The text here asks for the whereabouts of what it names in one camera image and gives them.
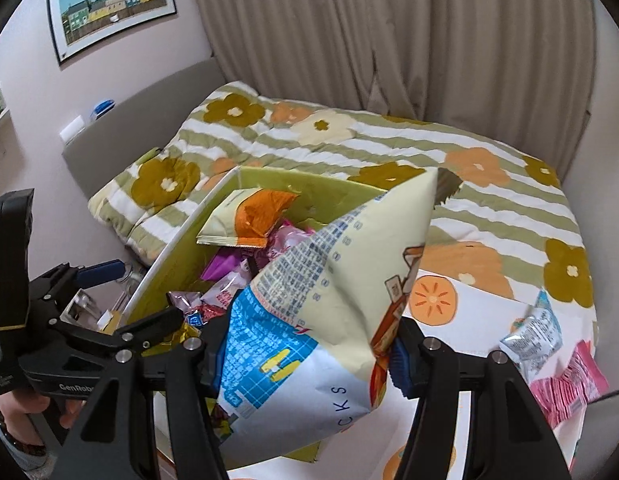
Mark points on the cream and blue snack bag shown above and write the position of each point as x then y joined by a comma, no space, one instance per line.
329,285

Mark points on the yellow potato chip bag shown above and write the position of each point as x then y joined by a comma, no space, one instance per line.
532,332

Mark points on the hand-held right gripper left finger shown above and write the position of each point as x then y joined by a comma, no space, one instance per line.
189,385

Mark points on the pile of small candy packets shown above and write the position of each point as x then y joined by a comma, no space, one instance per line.
224,290

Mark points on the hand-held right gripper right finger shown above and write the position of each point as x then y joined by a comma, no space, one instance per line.
402,367

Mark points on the blue and white object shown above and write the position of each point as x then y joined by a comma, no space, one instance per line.
101,108

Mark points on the orange and cream snack bag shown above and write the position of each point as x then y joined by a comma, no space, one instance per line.
229,215

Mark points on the green striped floral blanket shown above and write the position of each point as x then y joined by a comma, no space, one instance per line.
339,145

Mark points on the yellow-green cardboard box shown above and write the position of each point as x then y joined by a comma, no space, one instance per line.
314,200

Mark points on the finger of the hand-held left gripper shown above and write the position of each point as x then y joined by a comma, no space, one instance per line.
139,332
101,272

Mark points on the pink snack packet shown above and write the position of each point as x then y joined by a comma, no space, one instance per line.
564,390

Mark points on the beige curtain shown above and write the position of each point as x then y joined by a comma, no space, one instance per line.
389,35

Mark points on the framed wall picture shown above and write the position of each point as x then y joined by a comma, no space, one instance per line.
109,5

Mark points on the grey bed headboard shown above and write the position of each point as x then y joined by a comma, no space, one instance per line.
154,105

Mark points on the person's left hand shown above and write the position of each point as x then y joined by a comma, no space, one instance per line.
14,415

